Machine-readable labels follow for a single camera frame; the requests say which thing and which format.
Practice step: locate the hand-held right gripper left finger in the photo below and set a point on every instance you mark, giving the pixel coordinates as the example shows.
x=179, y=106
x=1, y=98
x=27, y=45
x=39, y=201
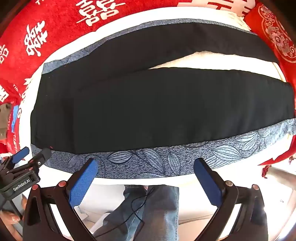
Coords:
x=82, y=183

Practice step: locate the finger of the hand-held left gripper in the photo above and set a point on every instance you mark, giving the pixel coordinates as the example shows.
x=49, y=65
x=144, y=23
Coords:
x=42, y=155
x=20, y=154

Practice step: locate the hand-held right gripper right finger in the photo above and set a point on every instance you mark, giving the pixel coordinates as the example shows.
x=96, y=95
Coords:
x=208, y=183

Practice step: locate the black pants with blue trim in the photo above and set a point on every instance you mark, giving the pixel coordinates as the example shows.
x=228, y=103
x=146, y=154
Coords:
x=148, y=109

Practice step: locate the person's left hand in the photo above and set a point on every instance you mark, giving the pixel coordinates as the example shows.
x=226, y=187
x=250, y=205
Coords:
x=10, y=219

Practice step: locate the beige object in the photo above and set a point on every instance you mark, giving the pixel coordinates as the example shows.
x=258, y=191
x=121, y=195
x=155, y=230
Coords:
x=4, y=118

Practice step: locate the person's jeans leg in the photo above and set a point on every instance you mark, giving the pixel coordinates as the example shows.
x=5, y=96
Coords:
x=157, y=213

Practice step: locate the red tasselled cloth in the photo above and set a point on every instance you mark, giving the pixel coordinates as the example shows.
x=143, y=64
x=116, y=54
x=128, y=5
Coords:
x=283, y=156

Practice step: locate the red printed blanket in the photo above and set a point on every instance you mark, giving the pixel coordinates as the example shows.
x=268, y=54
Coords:
x=57, y=27

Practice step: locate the red floral cushion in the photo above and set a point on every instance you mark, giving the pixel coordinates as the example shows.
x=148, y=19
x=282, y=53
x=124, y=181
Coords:
x=272, y=34

